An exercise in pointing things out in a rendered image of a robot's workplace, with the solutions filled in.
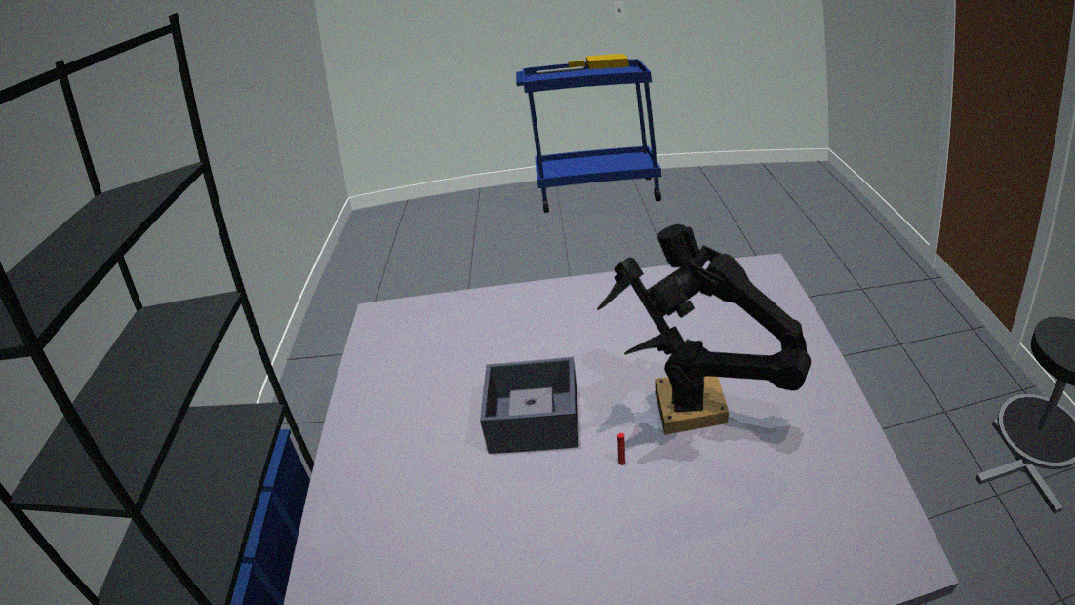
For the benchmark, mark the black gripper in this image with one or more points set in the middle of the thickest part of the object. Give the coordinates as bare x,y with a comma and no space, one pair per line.
629,272

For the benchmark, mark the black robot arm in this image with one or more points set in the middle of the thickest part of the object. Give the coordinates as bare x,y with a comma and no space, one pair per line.
727,280

